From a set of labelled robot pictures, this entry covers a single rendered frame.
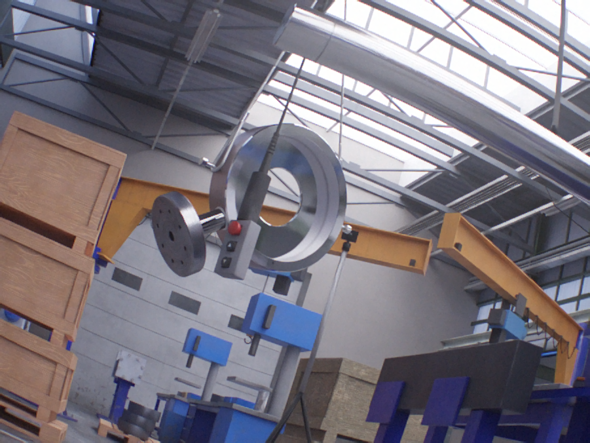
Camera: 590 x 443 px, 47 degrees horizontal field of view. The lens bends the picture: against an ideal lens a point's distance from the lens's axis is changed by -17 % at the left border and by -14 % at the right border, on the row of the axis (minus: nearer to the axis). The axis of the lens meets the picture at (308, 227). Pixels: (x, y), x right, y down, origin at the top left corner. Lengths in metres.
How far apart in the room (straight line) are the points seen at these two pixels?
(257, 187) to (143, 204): 6.65
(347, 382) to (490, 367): 3.91
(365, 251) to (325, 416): 2.62
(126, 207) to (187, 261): 6.58
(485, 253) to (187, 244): 5.50
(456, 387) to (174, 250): 0.74
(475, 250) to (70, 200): 3.68
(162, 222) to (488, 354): 0.83
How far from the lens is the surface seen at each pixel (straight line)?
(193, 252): 1.75
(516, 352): 1.42
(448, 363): 1.64
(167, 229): 1.83
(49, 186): 5.06
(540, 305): 8.26
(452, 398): 1.55
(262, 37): 11.82
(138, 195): 8.43
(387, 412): 1.81
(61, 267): 4.91
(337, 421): 5.34
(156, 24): 10.28
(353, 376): 5.36
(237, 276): 1.68
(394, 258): 7.44
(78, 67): 12.61
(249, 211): 1.72
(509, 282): 7.53
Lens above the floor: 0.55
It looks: 17 degrees up
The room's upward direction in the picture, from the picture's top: 17 degrees clockwise
